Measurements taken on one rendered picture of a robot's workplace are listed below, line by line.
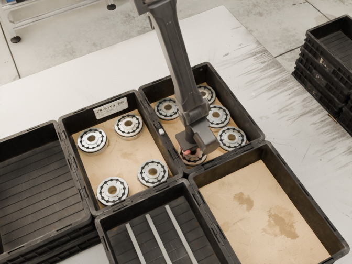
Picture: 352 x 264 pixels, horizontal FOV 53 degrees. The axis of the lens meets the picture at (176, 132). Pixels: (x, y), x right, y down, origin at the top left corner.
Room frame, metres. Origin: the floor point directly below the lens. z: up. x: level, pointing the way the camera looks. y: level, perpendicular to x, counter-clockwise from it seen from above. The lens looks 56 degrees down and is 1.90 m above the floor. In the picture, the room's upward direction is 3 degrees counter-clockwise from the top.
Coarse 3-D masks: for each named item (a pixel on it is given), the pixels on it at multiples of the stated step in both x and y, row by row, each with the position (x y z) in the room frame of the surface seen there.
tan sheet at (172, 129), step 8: (152, 104) 0.85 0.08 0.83; (216, 104) 0.83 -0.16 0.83; (232, 120) 0.75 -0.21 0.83; (168, 128) 0.73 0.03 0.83; (176, 128) 0.73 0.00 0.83; (184, 128) 0.73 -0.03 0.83; (216, 136) 0.68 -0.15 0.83; (176, 144) 0.66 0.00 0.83; (192, 152) 0.62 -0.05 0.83; (216, 152) 0.62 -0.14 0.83; (208, 160) 0.59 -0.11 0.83
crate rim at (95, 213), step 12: (120, 96) 0.81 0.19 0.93; (84, 108) 0.76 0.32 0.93; (144, 108) 0.75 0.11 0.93; (60, 120) 0.72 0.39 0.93; (156, 132) 0.65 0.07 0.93; (72, 156) 0.57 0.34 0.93; (180, 168) 0.51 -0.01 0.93; (168, 180) 0.47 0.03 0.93; (84, 192) 0.44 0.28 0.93; (144, 192) 0.43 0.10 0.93; (120, 204) 0.40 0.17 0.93; (96, 216) 0.37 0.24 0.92
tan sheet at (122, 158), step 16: (112, 128) 0.74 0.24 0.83; (144, 128) 0.73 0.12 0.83; (112, 144) 0.67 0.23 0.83; (128, 144) 0.67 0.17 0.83; (144, 144) 0.67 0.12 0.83; (96, 160) 0.61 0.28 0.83; (112, 160) 0.61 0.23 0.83; (128, 160) 0.60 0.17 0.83; (144, 160) 0.60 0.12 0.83; (160, 160) 0.60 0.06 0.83; (96, 176) 0.55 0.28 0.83; (112, 176) 0.54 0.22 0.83; (128, 176) 0.54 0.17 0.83; (96, 192) 0.49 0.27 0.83; (112, 192) 0.48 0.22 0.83
